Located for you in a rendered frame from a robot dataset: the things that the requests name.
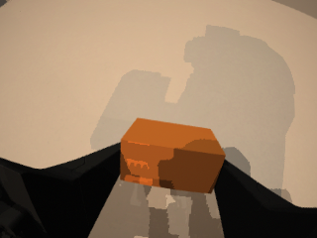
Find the orange block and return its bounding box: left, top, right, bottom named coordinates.
left=120, top=118, right=226, bottom=194

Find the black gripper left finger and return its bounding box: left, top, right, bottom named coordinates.
left=0, top=142, right=122, bottom=238

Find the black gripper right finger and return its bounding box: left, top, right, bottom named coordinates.
left=214, top=160, right=317, bottom=238

